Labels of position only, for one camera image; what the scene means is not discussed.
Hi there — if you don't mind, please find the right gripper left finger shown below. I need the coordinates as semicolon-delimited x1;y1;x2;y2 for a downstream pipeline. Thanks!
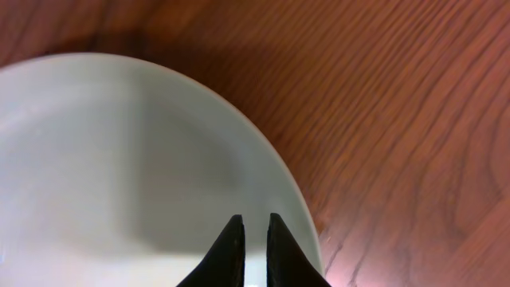
177;214;245;287

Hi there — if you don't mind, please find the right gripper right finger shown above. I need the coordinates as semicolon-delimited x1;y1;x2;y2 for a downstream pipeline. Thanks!
266;213;331;287

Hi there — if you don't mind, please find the pale green plate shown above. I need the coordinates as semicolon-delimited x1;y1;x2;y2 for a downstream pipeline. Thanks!
1;53;323;286

